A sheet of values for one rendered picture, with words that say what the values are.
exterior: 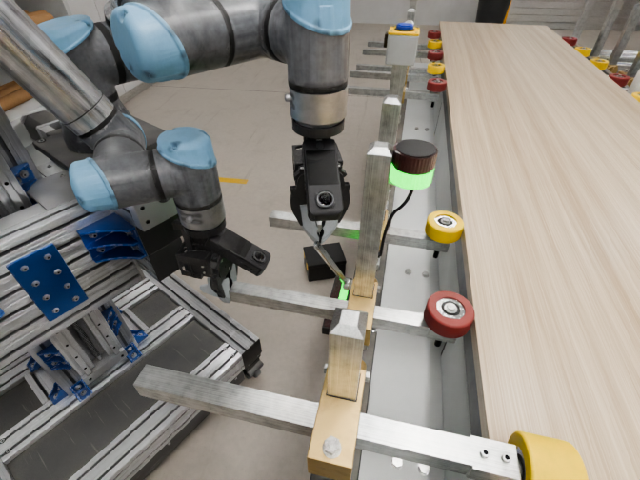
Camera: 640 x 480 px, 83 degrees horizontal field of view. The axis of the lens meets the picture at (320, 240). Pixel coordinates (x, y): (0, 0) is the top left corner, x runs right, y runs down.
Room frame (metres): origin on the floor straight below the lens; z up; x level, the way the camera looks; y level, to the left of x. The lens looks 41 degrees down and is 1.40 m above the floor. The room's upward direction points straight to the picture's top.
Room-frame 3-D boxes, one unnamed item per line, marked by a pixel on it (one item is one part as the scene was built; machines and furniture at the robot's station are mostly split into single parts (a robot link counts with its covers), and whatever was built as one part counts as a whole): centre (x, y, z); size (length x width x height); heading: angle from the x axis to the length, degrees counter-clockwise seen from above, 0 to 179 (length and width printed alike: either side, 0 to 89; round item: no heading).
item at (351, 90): (1.66, -0.31, 0.84); 0.43 x 0.03 x 0.04; 77
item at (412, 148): (0.46, -0.13, 1.07); 0.06 x 0.06 x 0.22; 77
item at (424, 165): (0.46, -0.13, 1.16); 0.06 x 0.06 x 0.02
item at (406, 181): (0.46, -0.13, 1.14); 0.06 x 0.06 x 0.02
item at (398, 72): (0.97, -0.20, 0.93); 0.05 x 0.04 x 0.45; 167
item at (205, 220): (0.49, 0.20, 1.04); 0.08 x 0.08 x 0.05
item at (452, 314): (0.39, -0.22, 0.85); 0.08 x 0.08 x 0.11
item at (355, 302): (0.45, -0.08, 0.85); 0.13 x 0.06 x 0.05; 167
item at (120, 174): (0.47, 0.30, 1.12); 0.11 x 0.11 x 0.08; 22
